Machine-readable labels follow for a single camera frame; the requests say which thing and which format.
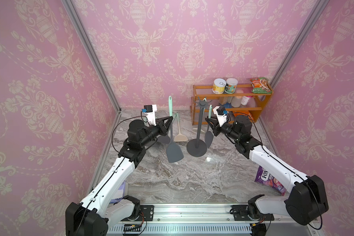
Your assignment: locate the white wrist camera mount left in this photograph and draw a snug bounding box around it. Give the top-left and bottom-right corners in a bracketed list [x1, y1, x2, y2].
[141, 104, 157, 125]

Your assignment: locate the pink lid white jar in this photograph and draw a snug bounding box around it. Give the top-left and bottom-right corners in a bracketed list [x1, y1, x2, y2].
[231, 95, 242, 108]

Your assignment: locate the mint grey solid spatula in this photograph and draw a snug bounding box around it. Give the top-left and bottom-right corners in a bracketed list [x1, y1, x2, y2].
[166, 96, 184, 163]

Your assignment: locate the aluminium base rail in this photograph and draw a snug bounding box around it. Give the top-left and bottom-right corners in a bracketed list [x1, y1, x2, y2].
[64, 203, 313, 236]

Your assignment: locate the beige long-handled spatula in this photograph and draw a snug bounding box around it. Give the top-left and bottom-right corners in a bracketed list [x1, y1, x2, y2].
[174, 112, 188, 142]

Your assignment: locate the purple tissue box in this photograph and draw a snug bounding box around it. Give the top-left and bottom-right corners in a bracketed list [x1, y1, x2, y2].
[110, 181, 128, 204]

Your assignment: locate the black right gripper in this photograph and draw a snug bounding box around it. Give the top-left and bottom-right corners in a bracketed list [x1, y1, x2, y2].
[207, 115, 243, 144]

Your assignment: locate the yellow pineapple can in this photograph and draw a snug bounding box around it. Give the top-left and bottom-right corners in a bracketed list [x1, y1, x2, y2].
[212, 78, 227, 94]

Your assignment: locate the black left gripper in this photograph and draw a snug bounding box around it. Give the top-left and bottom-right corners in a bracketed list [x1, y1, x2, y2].
[140, 116, 174, 148]

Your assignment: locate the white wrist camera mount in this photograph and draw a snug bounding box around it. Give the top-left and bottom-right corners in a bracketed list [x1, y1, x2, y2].
[141, 104, 157, 125]
[213, 106, 228, 127]

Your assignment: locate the wooden three-tier shelf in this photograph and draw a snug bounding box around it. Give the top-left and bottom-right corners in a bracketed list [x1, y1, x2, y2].
[190, 84, 273, 125]

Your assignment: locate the orange snack bag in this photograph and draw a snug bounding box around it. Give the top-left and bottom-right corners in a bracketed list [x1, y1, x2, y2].
[233, 111, 255, 122]

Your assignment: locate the red green snack bag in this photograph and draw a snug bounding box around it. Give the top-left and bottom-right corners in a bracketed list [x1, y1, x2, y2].
[250, 77, 272, 94]

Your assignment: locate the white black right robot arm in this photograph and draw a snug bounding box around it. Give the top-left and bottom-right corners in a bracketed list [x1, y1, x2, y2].
[205, 115, 329, 226]

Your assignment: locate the white pink bottle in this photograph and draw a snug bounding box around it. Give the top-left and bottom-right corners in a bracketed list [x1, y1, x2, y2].
[241, 96, 252, 107]

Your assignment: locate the green label can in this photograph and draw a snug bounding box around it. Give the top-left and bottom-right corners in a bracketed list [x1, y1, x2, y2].
[225, 78, 238, 94]

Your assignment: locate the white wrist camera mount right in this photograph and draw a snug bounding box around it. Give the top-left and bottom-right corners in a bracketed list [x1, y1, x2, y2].
[213, 106, 228, 127]

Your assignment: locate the mint grey ladle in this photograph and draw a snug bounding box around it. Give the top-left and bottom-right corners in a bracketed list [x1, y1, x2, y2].
[205, 105, 213, 148]

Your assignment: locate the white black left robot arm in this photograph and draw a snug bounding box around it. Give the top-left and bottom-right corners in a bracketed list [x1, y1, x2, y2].
[65, 116, 173, 236]

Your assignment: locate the purple Foxs candy bag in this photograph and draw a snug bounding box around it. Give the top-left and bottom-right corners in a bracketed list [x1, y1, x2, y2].
[255, 166, 286, 196]

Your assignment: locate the grey utensil rack stand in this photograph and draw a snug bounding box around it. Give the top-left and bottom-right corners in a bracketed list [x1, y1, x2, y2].
[186, 98, 209, 157]

